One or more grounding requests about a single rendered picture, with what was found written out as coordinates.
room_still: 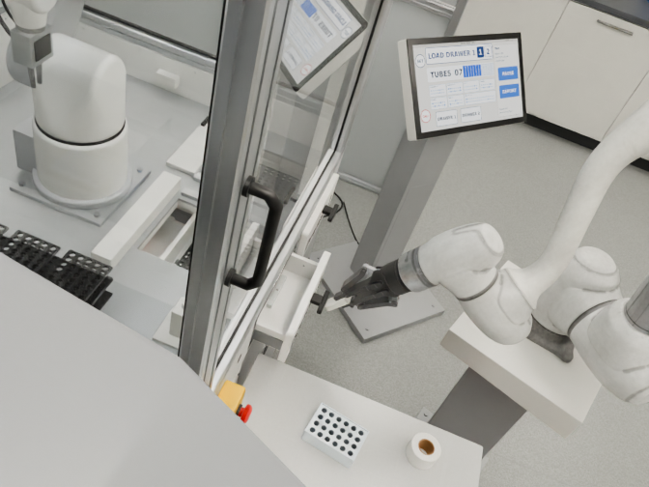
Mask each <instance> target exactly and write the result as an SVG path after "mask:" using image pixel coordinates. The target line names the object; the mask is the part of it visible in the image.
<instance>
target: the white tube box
mask: <svg viewBox="0 0 649 487"><path fill-rule="evenodd" d="M368 434H369V431H368V430H367V429H365V428H363V427H362V426H360V425H358V424H357V423H355V422H354V421H352V420H350V419H349V418H347V417H345V416H344V415H341V414H340V413H338V412H336V411H335V410H333V409H332V408H330V407H328V406H327V405H326V404H324V403H323V402H322V403H321V405H320V406H319V408H318V410H317V411H316V412H315V414H314V415H313V417H312V418H311V420H310V422H309V423H308V425H307V426H306V428H305V430H304V432H303V434H302V436H301V439H303V440H304V441H306V442H307V443H309V444H311V445H313V446H314V447H315V448H317V449H318V450H320V451H321V452H323V453H325V454H326V455H328V456H329V457H331V458H333V459H334V460H336V461H337V462H339V463H341V464H342V465H344V466H345V467H347V468H350V467H351V465H352V464H353V461H354V459H355V457H356V456H357V454H358V452H359V450H360V449H361V447H362V445H363V443H364V441H365V439H366V437H367V435H368Z"/></svg>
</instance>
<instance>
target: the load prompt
mask: <svg viewBox="0 0 649 487"><path fill-rule="evenodd" d="M425 54H426V64H427V65H433V64H445V63H456V62H466V61H478V60H489V59H493V58H494V57H493V45H492V44H491V43H480V44H467V45H453V46H439V47H425Z"/></svg>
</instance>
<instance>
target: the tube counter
mask: <svg viewBox="0 0 649 487"><path fill-rule="evenodd" d="M454 75H455V79H463V78H472V77H481V76H490V75H494V62H490V63H480V64H469V65H459V66H454Z"/></svg>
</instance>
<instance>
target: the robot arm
mask: <svg viewBox="0 0 649 487"><path fill-rule="evenodd" d="M647 154H649V99H648V100H647V101H646V102H644V103H643V104H642V105H641V106H640V107H639V108H638V109H637V110H636V111H635V112H634V113H633V114H632V115H631V116H629V117H628V118H627V119H626V120H625V121H624V122H623V123H622V124H620V125H619V126H618V127H617V128H616V129H615V130H614V131H612V132H611V133H610V134H609V135H608V136H607V137H606V138H605V139H604V140H603V141H602V142H601V143H600V144H599V145H598V146H597V147H596V148H595V150H594V151H593V152H592V153H591V155H590V156H589V157H588V159H587V160H586V162H585V163H584V165H583V166H582V167H581V169H580V171H579V173H578V176H577V178H576V180H575V182H574V185H573V187H572V189H571V191H570V194H569V196H568V198H567V201H566V203H565V206H564V208H563V210H562V213H561V215H560V217H559V219H558V221H557V223H556V226H555V228H554V230H553V233H552V235H551V237H550V241H549V243H548V245H547V247H546V249H545V251H544V252H543V254H542V255H541V256H540V257H539V258H538V260H536V261H535V262H534V263H533V264H531V265H530V266H528V267H525V268H523V269H511V268H508V267H507V268H506V269H503V270H497V269H496V268H495V266H496V265H497V263H498V262H499V261H500V259H501V258H502V256H503V254H504V244H503V241H502V239H501V237H500V236H499V234H498V233H497V231H496V230H495V229H494V228H493V227H492V226H491V225H490V224H488V223H486V222H475V223H469V224H466V225H462V226H458V227H455V228H452V229H449V230H447V231H444V232H442V233H440V234H438V235H436V236H434V237H432V238H431V239H430V240H428V241H427V242H426V243H424V244H422V245H420V246H418V247H416V248H414V249H412V250H409V251H407V252H405V253H403V254H401V255H400V257H399V259H397V260H394V261H392V262H390V263H388V264H386V265H384V266H382V267H375V268H374V267H372V266H369V262H367V261H365V262H364V264H363V266H362V268H360V269H359V270H358V271H357V272H355V273H354V274H353V275H351V276H350V277H349V278H348V279H346V280H345V281H344V282H343V285H342V287H341V291H340V292H338V293H336V294H335V295H334V297H333V298H330V299H328V300H327V301H326V304H325V306H324V309H326V311H330V310H333V309H336V308H338V307H342V308H345V307H348V306H349V307H351V308H353V307H354V306H357V309H359V310H362V309H369V308H377V307H384V306H392V307H397V305H398V302H399V299H400V298H399V296H400V295H403V294H405V293H408V292H411V291H413V292H421V291H423V290H426V289H429V288H431V287H436V286H438V285H439V284H441V285H442V286H443V287H444V288H446V289H447V290H449V291H450V292H451V293H452V294H453V295H454V296H455V297H456V298H457V300H458V301H459V303H460V305H461V307H462V309H463V310H464V312H465V313H466V315H467V316H468V318H469V319H470V320H471V321H472V323H473V324H474V325H475V326H476V327H477V328H478V329H480V330H481V331H482V332H483V333H484V334H485V335H486V336H488V337H489V338H490V339H491V340H493V341H494V342H496V343H499V344H502V345H514V344H518V343H520V342H522V341H523V340H525V339H526V338H527V339H528V340H530V341H532V342H534V343H535V344H537V345H539V346H541V347H542V348H544V349H546V350H547V351H549V352H551V353H553V354H554V355H556V356H557V357H558V358H560V359H561V360H562V361H564V362H566V363H569V362H571V361H572V359H573V358H574V348H576V349H577V351H578V353H579V355H580V356H581V358H582V359H583V361H584V362H585V364H586V365H587V366H588V368H589V369H590V371H591V372H592V373H593V374H594V376H595V377H596V378H597V380H598V381H599V382H600V383H601V384H602V385H603V386H604V387H605V388H606V389H607V390H608V391H610V392H611V393H612V394H613V395H615V396H616V397H618V398H619V399H621V400H623V401H624V402H627V401H628V402H629V403H632V404H635V405H640V404H644V403H647V402H649V273H648V274H647V275H646V277H645V278H644V280H643V281H642V282H641V284H640V285H639V286H638V288H637V289H636V291H635V292H634V294H633V295H632V296H631V297H630V298H624V299H623V297H622V294H621V291H620V288H619V286H618V285H619V283H620V274H619V271H618V267H617V265H616V264H615V262H614V261H613V259H612V258H611V257H610V256H609V255H608V254H607V253H605V252H604V251H602V250H600V249H599V248H596V247H592V246H583V247H580V248H578V246H579V244H580V242H581V240H582V238H583V236H584V234H585V232H586V230H587V228H588V226H589V224H590V222H591V220H592V218H593V216H594V214H595V213H596V212H597V210H598V208H599V206H600V204H601V202H602V200H603V198H604V196H605V194H606V192H607V189H608V188H609V186H610V184H611V183H612V181H613V180H614V179H615V177H616V176H617V175H618V174H619V173H620V172H621V171H622V170H623V169H624V168H625V167H626V166H627V165H628V164H630V163H631V162H633V161H634V160H636V159H638V158H641V157H643V156H645V155H647ZM369 273H371V274H372V276H370V277H369V278H368V279H366V280H363V281H361V282H358V281H359V280H360V279H362V278H363V277H364V275H367V274H369ZM356 282H358V283H356ZM355 283H356V284H355ZM364 303H365V304H364Z"/></svg>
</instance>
